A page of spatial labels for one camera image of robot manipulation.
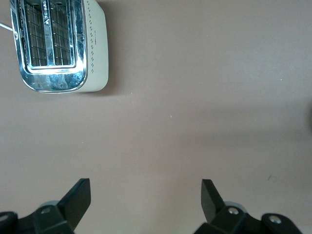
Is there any beige chrome toaster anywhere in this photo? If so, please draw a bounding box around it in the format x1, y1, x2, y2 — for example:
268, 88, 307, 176
9, 0, 109, 94

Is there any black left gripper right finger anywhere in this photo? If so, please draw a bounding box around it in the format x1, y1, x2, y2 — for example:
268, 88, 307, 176
194, 179, 303, 234

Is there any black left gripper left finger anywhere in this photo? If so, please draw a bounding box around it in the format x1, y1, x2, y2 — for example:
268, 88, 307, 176
0, 178, 92, 234

